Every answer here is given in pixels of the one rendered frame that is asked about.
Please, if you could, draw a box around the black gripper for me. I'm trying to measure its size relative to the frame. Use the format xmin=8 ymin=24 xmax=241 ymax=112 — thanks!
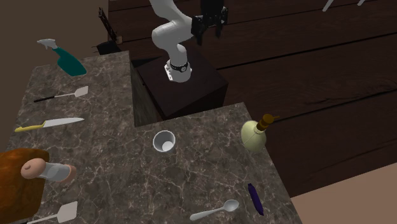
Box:
xmin=190 ymin=0 xmax=229 ymax=47

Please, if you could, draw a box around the dark robot stand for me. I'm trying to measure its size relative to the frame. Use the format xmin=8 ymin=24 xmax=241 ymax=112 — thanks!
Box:
xmin=136 ymin=43 xmax=230 ymax=122

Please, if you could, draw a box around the dark lattice floor stand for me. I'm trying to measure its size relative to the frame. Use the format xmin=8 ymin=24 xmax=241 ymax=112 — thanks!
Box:
xmin=92 ymin=7 xmax=123 ymax=56

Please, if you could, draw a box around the pale green bottle, brown pump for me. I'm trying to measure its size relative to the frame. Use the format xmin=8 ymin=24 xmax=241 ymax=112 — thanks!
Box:
xmin=240 ymin=113 xmax=281 ymax=153

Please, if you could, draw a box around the white cup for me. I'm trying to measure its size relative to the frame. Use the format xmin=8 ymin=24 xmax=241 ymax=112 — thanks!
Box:
xmin=152 ymin=130 xmax=177 ymax=153

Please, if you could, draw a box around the white legged furniture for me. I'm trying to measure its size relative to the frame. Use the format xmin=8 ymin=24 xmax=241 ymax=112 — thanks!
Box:
xmin=321 ymin=0 xmax=366 ymax=13

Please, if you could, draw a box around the teal spray bottle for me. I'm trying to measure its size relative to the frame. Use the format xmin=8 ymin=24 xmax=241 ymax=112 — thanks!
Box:
xmin=36 ymin=38 xmax=88 ymax=78

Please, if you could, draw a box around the purple pen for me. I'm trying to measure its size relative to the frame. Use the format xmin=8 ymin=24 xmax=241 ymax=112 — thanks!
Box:
xmin=247 ymin=182 xmax=265 ymax=216

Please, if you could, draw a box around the grey spoon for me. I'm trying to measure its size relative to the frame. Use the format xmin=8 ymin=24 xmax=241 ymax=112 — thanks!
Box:
xmin=189 ymin=199 xmax=240 ymax=222

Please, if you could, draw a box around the grey roller with tan ends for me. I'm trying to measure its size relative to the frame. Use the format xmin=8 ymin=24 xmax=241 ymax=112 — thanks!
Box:
xmin=20 ymin=157 xmax=78 ymax=183

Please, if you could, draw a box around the white spatula with black handle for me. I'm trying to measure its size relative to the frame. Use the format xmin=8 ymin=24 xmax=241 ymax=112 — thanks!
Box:
xmin=32 ymin=85 xmax=90 ymax=104
xmin=18 ymin=200 xmax=79 ymax=224

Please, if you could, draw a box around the knife with yellow handle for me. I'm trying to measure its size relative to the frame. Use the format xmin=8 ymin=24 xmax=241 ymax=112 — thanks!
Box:
xmin=13 ymin=116 xmax=85 ymax=134

